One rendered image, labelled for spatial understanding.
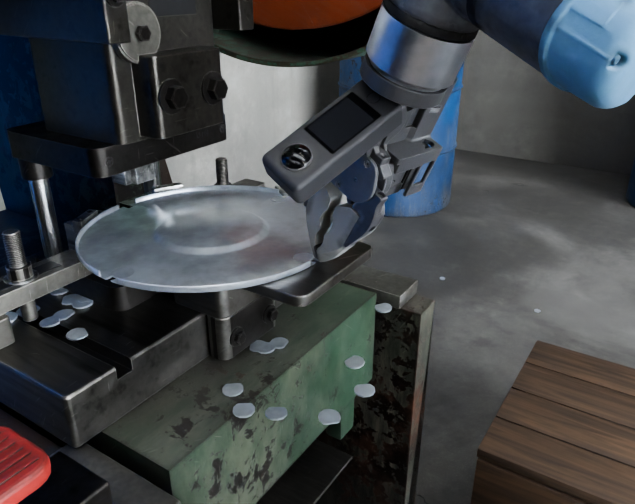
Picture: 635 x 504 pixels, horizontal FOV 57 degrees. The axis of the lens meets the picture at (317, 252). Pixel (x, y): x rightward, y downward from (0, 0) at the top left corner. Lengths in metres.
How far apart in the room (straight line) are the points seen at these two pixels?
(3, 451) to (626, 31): 0.45
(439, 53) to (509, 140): 3.55
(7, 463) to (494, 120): 3.75
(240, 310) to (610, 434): 0.70
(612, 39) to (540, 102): 3.54
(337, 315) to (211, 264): 0.23
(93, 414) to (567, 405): 0.83
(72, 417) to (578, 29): 0.50
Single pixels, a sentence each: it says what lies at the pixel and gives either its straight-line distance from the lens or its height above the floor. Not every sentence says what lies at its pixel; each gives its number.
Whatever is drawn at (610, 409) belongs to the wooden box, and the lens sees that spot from 1.20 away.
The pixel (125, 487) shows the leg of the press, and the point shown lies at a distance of 0.58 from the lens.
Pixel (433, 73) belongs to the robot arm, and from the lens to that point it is 0.46.
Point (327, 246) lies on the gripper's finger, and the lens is 0.57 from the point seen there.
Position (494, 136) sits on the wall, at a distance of 4.02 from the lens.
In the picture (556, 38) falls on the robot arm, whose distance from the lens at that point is 0.38.
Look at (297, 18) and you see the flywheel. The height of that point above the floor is 0.99.
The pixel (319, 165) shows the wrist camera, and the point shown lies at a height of 0.91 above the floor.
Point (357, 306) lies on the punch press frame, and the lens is 0.79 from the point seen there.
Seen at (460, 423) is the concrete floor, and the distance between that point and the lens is 1.63.
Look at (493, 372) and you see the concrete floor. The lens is 1.83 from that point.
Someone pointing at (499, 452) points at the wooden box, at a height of 0.35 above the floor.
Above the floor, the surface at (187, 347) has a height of 0.68.
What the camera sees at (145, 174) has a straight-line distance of 0.74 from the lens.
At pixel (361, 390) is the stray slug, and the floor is 0.65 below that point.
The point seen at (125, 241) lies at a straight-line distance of 0.68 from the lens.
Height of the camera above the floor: 1.04
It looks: 25 degrees down
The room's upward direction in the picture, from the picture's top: straight up
